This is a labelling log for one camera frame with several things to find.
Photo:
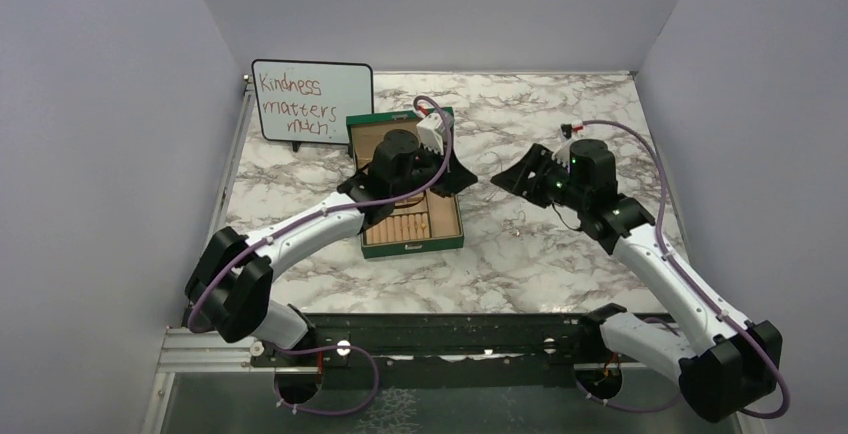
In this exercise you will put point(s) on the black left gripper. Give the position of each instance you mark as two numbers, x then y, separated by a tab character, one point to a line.
454	177

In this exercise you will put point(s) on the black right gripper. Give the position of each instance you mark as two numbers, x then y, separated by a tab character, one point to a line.
516	178

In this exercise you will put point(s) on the green jewelry box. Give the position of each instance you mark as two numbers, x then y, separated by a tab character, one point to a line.
422	224

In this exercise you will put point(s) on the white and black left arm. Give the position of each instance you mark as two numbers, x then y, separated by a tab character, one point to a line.
230	287

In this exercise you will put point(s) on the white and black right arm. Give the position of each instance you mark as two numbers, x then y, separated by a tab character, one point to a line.
721	361

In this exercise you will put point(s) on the whiteboard with red writing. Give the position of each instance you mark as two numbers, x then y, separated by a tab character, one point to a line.
308	102

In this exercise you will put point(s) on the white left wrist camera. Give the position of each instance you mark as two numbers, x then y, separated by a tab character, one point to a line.
431	131

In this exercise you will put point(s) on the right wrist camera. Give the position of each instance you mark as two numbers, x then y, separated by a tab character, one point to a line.
568	133

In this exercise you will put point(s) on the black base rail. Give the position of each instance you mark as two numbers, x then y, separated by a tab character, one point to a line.
440	351

